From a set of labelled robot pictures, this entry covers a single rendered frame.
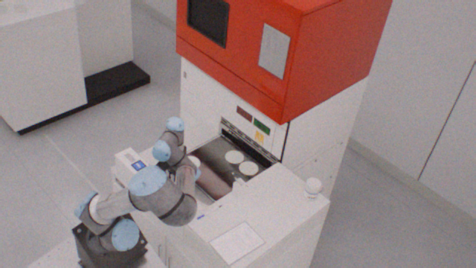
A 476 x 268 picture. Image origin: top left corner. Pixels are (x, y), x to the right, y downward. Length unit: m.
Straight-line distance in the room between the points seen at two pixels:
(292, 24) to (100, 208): 1.05
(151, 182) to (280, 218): 0.89
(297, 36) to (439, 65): 1.67
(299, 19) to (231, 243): 0.98
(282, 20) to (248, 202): 0.84
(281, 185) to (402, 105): 1.65
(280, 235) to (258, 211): 0.16
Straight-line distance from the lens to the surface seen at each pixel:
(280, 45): 2.12
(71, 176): 3.80
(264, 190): 2.36
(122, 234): 1.92
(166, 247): 2.51
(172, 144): 1.93
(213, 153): 2.60
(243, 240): 2.15
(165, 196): 1.54
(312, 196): 2.33
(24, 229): 3.54
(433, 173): 3.93
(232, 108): 2.62
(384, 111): 3.90
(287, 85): 2.19
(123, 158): 2.49
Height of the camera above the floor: 2.67
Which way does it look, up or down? 40 degrees down
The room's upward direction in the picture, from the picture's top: 7 degrees clockwise
